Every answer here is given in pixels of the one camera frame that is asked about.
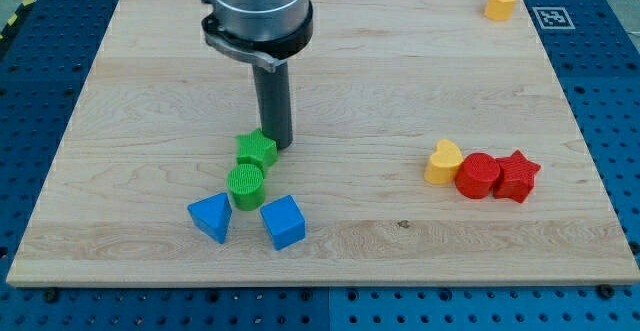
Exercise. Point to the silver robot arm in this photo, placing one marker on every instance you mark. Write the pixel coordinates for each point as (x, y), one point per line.
(262, 33)

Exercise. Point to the green circle block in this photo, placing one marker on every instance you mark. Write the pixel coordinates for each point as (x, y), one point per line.
(246, 185)

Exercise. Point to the red circle block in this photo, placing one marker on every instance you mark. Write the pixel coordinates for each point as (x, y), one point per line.
(477, 175)

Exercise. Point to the yellow hexagon block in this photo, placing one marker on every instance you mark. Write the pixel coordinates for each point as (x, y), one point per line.
(499, 10)

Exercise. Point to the green star block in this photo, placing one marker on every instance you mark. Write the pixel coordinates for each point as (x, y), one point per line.
(256, 149)

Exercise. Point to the blue cube block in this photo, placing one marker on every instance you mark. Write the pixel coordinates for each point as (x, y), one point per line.
(284, 222)

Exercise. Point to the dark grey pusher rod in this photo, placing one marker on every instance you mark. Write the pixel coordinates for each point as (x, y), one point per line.
(274, 104)

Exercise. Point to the wooden board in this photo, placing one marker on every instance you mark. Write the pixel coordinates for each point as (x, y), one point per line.
(382, 81)

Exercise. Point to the blue triangle block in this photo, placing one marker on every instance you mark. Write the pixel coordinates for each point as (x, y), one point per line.
(212, 216)

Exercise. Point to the yellow heart block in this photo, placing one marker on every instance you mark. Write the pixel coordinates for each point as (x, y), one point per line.
(444, 162)

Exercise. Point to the red star block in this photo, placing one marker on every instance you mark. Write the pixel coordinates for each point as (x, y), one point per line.
(517, 178)

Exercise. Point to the white fiducial marker tag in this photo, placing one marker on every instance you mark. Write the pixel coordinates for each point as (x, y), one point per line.
(553, 18)

